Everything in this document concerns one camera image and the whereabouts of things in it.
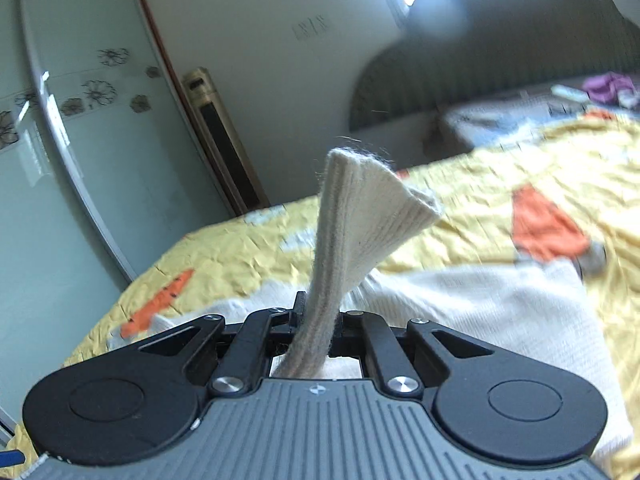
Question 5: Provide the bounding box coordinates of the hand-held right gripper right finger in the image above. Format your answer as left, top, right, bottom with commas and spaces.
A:
334, 310, 507, 397

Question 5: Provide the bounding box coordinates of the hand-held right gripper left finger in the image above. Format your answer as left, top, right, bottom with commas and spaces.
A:
138, 291, 307, 399

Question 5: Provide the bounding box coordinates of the white knitted sweater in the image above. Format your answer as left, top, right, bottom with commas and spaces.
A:
107, 147, 634, 468

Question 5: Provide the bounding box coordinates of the gold standing air conditioner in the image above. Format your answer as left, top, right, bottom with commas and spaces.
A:
181, 67, 271, 217

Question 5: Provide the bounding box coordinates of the yellow carrot print blanket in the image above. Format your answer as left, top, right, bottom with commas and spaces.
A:
10, 119, 640, 480

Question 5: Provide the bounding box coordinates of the quilted patterned pillow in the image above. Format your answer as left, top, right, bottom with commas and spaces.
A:
440, 82, 640, 155

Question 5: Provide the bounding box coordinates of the flower print wardrobe door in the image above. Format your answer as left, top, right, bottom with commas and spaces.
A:
0, 0, 242, 283

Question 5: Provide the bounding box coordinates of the dark padded headboard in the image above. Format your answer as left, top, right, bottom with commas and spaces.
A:
347, 0, 640, 132

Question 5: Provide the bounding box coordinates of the white remote control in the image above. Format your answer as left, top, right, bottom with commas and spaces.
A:
550, 84, 592, 103

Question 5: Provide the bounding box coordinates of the purple cloth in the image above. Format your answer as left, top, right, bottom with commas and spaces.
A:
584, 72, 639, 104

